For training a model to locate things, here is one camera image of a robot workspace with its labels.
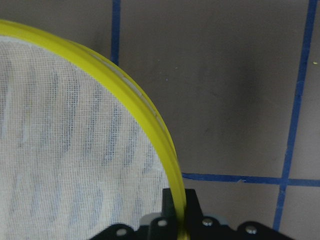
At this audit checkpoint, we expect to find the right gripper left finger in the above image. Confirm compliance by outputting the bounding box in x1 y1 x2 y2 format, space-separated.
161 188 177 220

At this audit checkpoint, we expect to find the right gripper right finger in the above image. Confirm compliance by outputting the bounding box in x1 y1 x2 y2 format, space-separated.
185 188 204 225

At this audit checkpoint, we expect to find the yellow steamer layer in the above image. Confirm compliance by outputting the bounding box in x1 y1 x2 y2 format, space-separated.
0 20 187 240

